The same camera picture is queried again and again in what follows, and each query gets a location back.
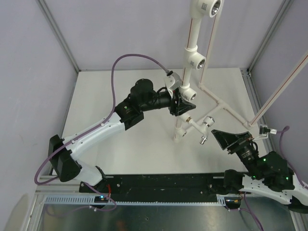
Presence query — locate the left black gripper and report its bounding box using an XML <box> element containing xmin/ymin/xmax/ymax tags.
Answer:
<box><xmin>141</xmin><ymin>88</ymin><xmax>195</xmax><ymax>116</ymax></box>

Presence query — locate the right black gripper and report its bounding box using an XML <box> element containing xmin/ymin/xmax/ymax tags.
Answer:
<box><xmin>210</xmin><ymin>129</ymin><xmax>262</xmax><ymax>179</ymax></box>

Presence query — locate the white PVC pipe frame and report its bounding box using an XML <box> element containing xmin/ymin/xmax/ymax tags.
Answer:
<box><xmin>180</xmin><ymin>0</ymin><xmax>308</xmax><ymax>129</ymax></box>

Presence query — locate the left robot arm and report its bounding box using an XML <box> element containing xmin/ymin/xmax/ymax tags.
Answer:
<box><xmin>48</xmin><ymin>79</ymin><xmax>196</xmax><ymax>192</ymax></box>

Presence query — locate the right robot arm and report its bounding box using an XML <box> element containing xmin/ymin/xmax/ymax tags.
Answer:
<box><xmin>211</xmin><ymin>129</ymin><xmax>308</xmax><ymax>214</ymax></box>

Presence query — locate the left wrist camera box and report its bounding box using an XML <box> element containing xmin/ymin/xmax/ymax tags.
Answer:
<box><xmin>164</xmin><ymin>71</ymin><xmax>182</xmax><ymax>97</ymax></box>

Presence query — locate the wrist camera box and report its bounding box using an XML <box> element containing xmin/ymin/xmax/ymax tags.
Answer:
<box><xmin>164</xmin><ymin>71</ymin><xmax>182</xmax><ymax>97</ymax></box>
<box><xmin>258</xmin><ymin>125</ymin><xmax>278</xmax><ymax>139</ymax></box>

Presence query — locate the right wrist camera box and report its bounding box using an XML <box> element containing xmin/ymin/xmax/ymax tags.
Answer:
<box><xmin>258</xmin><ymin>125</ymin><xmax>278</xmax><ymax>139</ymax></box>

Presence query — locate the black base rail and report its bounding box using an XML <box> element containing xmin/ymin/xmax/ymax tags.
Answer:
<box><xmin>62</xmin><ymin>173</ymin><xmax>252</xmax><ymax>202</ymax></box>

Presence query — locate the aluminium table frame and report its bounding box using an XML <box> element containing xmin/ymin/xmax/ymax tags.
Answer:
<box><xmin>26</xmin><ymin>176</ymin><xmax>308</xmax><ymax>231</ymax></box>

